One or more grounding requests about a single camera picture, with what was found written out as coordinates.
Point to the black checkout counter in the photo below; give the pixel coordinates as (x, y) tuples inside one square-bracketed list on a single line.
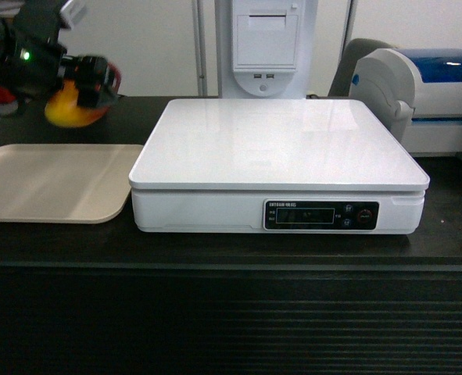
[(110, 299)]

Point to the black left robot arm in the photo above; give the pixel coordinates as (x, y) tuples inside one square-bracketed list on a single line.
[(33, 63)]

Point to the dark red mango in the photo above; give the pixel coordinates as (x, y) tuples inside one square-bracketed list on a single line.
[(62, 110)]

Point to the white checkout scale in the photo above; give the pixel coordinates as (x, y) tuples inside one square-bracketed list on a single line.
[(275, 166)]

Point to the white POS terminal stand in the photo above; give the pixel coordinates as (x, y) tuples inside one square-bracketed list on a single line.
[(278, 49)]

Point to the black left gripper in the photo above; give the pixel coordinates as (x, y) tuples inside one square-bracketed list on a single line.
[(96, 79)]

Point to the beige plastic tray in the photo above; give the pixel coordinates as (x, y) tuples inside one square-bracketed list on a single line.
[(64, 183)]

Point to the white blue label printer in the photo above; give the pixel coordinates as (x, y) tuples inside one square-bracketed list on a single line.
[(416, 94)]

